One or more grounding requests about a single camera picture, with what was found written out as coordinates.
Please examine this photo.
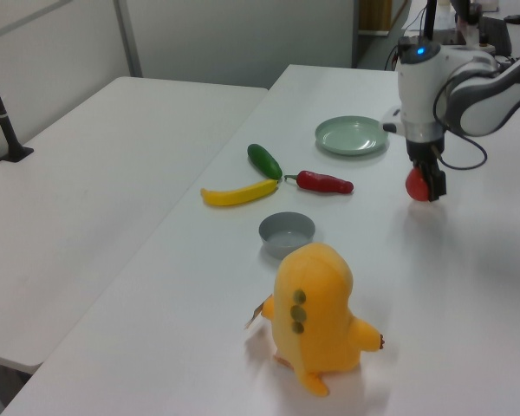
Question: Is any white paper toy tag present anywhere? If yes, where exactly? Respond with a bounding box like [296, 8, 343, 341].
[244, 298, 268, 330]

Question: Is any black pole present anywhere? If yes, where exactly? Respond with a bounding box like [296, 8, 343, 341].
[423, 0, 439, 44]

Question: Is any pale green plate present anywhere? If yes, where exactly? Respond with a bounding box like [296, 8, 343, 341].
[315, 114, 391, 157]

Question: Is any orange plush toy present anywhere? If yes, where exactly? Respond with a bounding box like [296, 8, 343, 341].
[261, 242, 387, 399]

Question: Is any green cucumber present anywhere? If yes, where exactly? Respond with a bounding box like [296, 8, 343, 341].
[246, 143, 283, 180]

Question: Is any black camera stand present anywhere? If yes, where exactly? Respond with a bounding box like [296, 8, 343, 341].
[0, 44, 36, 164]

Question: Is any wooden cabinet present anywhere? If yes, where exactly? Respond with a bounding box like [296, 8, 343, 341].
[356, 0, 394, 36]

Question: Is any white side table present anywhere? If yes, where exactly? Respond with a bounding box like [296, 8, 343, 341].
[0, 76, 270, 374]

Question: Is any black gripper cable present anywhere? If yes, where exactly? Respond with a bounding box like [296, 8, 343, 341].
[432, 68, 490, 171]

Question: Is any grey bowl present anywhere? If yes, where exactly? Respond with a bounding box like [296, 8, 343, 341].
[258, 211, 317, 260]

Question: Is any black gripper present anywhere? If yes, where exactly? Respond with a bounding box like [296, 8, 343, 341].
[406, 138, 448, 203]

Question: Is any red apple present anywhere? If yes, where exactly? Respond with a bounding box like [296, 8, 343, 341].
[405, 167, 432, 203]

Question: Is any yellow banana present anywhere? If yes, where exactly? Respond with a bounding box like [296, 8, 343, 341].
[199, 178, 280, 208]

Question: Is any red chili pepper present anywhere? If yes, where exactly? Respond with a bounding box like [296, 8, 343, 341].
[283, 170, 354, 197]

